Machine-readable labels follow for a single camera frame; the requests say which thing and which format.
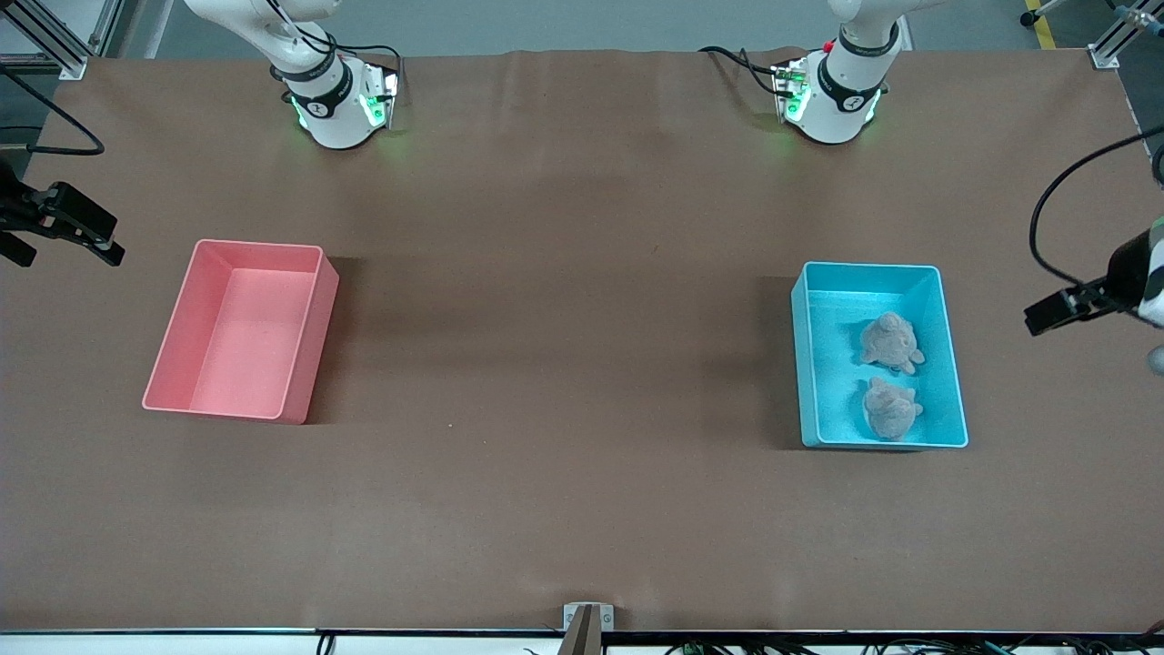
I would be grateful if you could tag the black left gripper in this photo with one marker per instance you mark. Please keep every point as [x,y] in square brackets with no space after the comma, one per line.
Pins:
[1126,270]

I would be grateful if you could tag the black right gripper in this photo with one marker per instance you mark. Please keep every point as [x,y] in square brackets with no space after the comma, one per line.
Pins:
[11,211]

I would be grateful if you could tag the grey plush toy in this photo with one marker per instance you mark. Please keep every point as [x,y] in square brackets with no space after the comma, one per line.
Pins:
[891,341]
[891,411]

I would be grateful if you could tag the blue plastic box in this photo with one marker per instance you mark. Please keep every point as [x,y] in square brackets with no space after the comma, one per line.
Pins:
[832,391]

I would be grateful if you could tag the pink plastic box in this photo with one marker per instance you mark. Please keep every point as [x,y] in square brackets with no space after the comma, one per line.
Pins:
[245,364]

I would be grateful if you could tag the metal base connector plate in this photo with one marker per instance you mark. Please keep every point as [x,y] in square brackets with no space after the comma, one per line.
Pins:
[787,91]
[386,91]

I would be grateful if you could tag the table cover mat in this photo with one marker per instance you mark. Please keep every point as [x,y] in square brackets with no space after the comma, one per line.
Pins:
[582,273]

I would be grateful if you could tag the brown bar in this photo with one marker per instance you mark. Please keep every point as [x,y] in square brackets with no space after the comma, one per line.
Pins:
[582,637]

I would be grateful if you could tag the aluminium frame profile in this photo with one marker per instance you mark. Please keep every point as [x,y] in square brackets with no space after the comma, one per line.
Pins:
[55,41]
[1123,41]

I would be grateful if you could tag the metal table edge bracket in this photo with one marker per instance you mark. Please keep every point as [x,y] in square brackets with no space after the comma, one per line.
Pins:
[607,619]

